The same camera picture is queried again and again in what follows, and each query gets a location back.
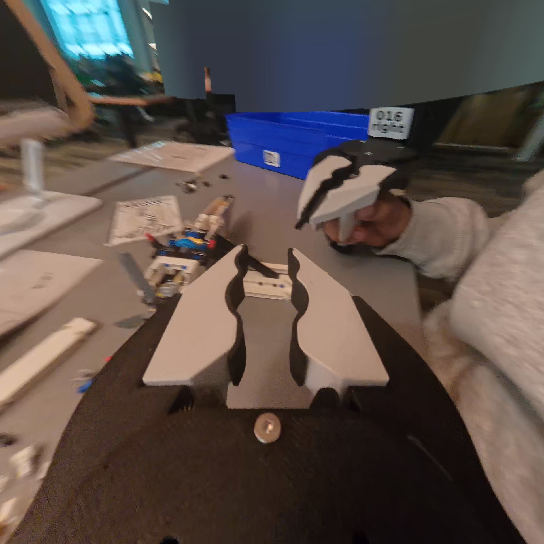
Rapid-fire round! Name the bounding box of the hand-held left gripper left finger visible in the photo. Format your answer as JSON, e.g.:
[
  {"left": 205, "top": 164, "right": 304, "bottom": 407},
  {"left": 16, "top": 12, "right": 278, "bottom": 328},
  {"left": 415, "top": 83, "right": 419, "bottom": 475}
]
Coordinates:
[{"left": 142, "top": 244, "right": 249, "bottom": 390}]

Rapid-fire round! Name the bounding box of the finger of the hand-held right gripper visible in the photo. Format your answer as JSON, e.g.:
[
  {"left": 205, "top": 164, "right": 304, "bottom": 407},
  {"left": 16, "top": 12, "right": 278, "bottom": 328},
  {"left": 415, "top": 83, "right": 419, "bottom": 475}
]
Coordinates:
[
  {"left": 295, "top": 155, "right": 355, "bottom": 231},
  {"left": 309, "top": 163, "right": 398, "bottom": 243}
]

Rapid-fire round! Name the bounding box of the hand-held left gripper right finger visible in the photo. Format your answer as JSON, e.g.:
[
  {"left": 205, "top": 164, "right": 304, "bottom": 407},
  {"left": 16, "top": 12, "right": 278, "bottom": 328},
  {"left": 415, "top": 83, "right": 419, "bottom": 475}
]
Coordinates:
[{"left": 288, "top": 248, "right": 390, "bottom": 394}]

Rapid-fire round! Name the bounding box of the partly built lego model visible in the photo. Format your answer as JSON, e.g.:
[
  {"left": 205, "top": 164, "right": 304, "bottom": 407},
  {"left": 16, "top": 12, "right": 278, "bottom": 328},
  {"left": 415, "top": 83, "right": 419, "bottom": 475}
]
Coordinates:
[{"left": 117, "top": 195, "right": 239, "bottom": 307}]

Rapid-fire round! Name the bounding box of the pile of lego pieces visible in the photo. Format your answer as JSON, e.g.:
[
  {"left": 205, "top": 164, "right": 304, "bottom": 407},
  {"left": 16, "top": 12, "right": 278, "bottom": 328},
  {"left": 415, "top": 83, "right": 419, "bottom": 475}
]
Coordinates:
[{"left": 0, "top": 431, "right": 52, "bottom": 532}]

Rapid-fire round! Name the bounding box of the person's right forearm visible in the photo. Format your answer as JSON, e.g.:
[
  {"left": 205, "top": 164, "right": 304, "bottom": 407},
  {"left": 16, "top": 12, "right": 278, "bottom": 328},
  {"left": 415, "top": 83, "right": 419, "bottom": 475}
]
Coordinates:
[{"left": 376, "top": 197, "right": 494, "bottom": 282}]

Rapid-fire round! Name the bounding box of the person's left forearm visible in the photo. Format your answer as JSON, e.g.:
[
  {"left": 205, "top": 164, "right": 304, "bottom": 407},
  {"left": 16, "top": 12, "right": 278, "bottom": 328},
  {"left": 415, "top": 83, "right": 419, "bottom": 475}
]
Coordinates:
[{"left": 421, "top": 297, "right": 544, "bottom": 544}]

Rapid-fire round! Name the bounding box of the long white lego panel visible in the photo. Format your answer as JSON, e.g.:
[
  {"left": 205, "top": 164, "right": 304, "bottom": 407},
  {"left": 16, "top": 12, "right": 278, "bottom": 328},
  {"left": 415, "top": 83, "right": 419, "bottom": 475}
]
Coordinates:
[{"left": 0, "top": 317, "right": 99, "bottom": 409}]

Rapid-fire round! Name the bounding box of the person's right hand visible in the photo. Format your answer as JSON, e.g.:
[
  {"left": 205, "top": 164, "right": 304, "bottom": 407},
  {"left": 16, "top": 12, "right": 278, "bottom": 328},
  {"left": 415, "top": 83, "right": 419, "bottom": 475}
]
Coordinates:
[{"left": 323, "top": 196, "right": 414, "bottom": 251}]

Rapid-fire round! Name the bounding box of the blue plastic bin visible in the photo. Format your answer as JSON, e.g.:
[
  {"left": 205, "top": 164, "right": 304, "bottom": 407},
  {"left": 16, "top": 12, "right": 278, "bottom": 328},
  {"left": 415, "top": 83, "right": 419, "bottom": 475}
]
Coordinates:
[{"left": 225, "top": 111, "right": 371, "bottom": 180}]

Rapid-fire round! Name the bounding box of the instruction sheet near model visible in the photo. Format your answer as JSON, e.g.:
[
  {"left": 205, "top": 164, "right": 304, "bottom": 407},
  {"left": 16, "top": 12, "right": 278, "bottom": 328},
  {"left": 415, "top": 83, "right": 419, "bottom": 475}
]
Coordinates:
[{"left": 105, "top": 195, "right": 184, "bottom": 247}]

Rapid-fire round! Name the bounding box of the white paper sheet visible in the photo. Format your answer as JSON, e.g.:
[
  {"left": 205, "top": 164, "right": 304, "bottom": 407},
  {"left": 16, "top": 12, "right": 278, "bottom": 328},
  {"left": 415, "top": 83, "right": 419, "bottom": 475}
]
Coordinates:
[{"left": 108, "top": 141, "right": 237, "bottom": 173}]

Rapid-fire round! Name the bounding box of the open instruction booklet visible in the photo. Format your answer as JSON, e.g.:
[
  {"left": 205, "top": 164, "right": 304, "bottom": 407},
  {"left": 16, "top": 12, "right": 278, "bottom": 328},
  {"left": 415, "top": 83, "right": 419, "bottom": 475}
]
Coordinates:
[{"left": 0, "top": 249, "right": 103, "bottom": 337}]

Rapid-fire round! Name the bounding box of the person's grey sweater torso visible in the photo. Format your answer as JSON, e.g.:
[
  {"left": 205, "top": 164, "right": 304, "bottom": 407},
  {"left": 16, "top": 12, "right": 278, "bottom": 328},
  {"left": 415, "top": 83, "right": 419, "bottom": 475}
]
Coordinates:
[{"left": 448, "top": 170, "right": 544, "bottom": 366}]

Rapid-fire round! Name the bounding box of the silver book stand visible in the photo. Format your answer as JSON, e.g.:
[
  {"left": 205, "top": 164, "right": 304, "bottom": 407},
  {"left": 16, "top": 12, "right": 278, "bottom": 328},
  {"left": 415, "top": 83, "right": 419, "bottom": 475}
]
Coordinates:
[{"left": 0, "top": 106, "right": 103, "bottom": 256}]

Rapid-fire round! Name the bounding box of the wooden office desk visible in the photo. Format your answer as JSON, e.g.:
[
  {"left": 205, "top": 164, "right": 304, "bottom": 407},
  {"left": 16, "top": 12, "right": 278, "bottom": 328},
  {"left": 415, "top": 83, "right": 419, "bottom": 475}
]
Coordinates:
[{"left": 85, "top": 95, "right": 176, "bottom": 148}]

